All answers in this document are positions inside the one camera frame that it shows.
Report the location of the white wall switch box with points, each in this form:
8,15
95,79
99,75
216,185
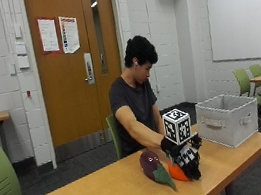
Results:
22,55

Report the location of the white paper notice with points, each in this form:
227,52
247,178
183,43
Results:
48,34

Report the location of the purple eggplant soft toy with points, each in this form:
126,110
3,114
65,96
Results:
154,169

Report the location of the the person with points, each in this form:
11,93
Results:
135,100

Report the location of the grey fabric storage bin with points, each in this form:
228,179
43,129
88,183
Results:
227,119

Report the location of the orange soft toy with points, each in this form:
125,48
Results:
177,172

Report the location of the white earbud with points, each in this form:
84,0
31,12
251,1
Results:
136,63

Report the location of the white whiteboard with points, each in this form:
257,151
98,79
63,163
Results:
244,22

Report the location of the white marker cube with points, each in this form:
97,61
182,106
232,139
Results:
177,126

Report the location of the colourful paper notice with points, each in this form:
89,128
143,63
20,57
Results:
69,34

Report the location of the wooden door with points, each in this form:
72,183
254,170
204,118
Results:
67,64

